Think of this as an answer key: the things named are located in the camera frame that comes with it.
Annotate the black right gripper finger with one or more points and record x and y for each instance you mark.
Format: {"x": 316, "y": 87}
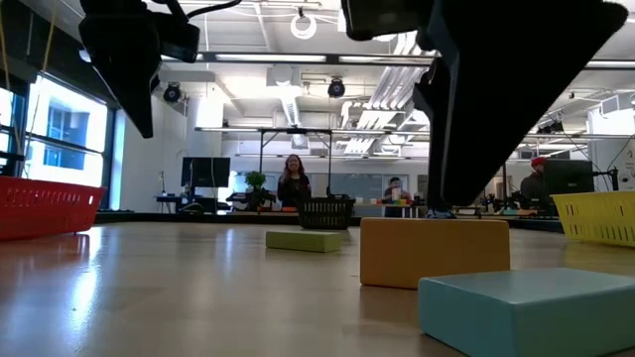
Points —
{"x": 435, "y": 124}
{"x": 496, "y": 89}

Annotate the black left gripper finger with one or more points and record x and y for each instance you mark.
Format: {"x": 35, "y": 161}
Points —
{"x": 134, "y": 89}

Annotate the orange rectangular block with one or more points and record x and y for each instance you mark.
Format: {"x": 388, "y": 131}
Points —
{"x": 431, "y": 253}

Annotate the green rectangular block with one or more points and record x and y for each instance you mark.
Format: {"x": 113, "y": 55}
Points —
{"x": 302, "y": 242}

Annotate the teal rectangular block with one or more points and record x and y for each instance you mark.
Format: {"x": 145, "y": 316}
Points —
{"x": 526, "y": 312}

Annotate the black ceiling spotlight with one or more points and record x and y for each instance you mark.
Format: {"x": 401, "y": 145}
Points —
{"x": 336, "y": 87}
{"x": 172, "y": 92}

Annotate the person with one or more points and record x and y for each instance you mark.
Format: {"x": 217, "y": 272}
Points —
{"x": 389, "y": 193}
{"x": 293, "y": 188}
{"x": 533, "y": 186}

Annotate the white and blue object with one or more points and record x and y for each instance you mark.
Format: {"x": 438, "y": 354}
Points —
{"x": 440, "y": 214}

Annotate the large window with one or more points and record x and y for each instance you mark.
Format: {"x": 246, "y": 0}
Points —
{"x": 64, "y": 149}

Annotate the black computer monitor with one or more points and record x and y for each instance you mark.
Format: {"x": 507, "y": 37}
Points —
{"x": 568, "y": 176}
{"x": 205, "y": 172}

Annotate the black plastic basket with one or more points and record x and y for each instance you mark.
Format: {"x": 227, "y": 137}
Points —
{"x": 326, "y": 213}

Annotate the green potted plant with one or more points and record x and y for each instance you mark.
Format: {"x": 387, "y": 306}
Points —
{"x": 255, "y": 178}

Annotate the red plastic basket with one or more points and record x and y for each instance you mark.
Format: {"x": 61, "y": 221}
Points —
{"x": 39, "y": 208}

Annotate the yellow plastic basket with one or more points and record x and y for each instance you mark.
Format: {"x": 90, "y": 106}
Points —
{"x": 600, "y": 218}

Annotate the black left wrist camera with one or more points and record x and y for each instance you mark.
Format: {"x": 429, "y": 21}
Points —
{"x": 181, "y": 37}

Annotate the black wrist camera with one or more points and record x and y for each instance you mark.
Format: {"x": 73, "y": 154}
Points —
{"x": 181, "y": 37}
{"x": 382, "y": 17}

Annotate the black background rig frame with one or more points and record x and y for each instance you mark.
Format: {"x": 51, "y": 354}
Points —
{"x": 504, "y": 188}
{"x": 297, "y": 131}

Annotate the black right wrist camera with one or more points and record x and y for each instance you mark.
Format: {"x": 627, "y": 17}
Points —
{"x": 382, "y": 17}

